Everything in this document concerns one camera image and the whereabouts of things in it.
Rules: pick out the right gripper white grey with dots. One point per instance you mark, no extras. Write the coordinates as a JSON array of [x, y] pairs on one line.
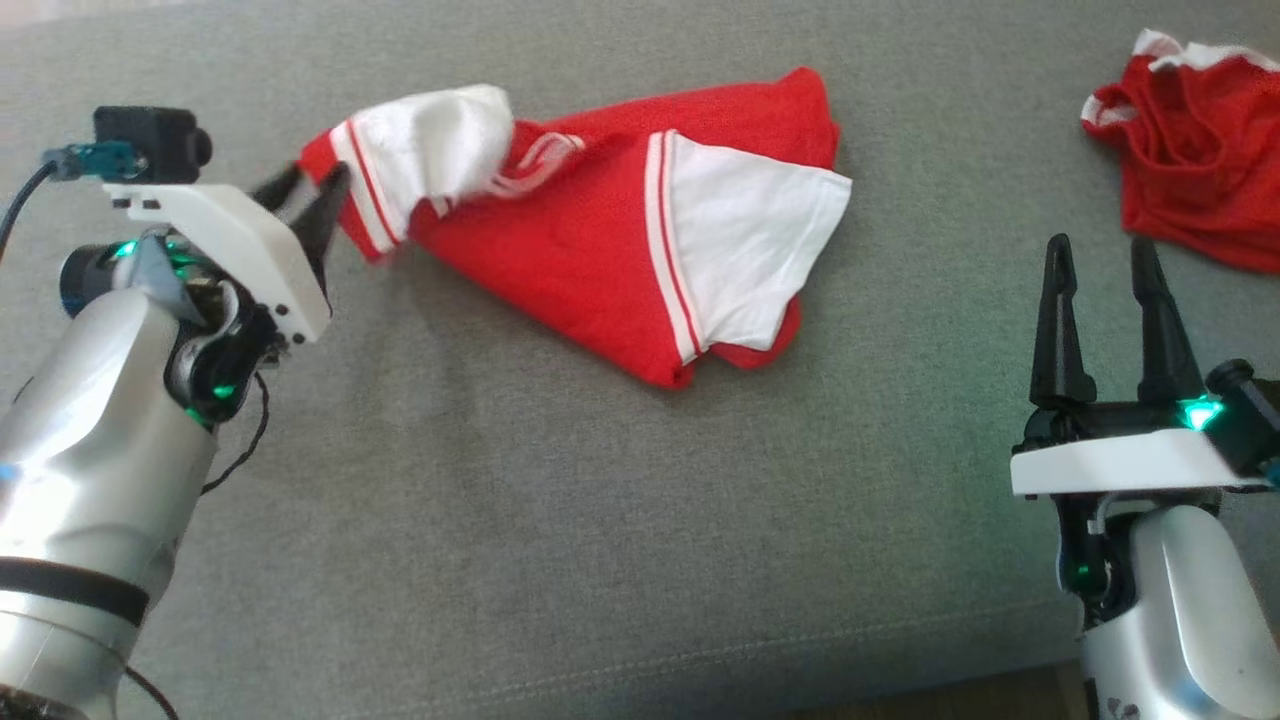
[[1120, 465]]

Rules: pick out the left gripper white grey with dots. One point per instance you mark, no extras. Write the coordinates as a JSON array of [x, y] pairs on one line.
[[260, 260]]

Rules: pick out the red shorts white trim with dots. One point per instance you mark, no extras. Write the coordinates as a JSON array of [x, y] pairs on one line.
[[1200, 170]]

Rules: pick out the red basketball jersey white sleeves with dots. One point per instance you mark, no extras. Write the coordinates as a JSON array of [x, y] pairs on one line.
[[580, 240]]

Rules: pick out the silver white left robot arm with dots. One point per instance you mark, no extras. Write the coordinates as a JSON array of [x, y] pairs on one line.
[[90, 450]]

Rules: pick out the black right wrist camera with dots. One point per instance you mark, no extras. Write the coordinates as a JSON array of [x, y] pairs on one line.
[[1250, 410]]

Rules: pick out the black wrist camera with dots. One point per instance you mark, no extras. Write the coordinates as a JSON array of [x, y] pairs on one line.
[[1250, 410], [150, 140]]

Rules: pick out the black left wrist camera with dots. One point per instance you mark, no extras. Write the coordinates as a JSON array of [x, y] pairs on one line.
[[150, 140]]

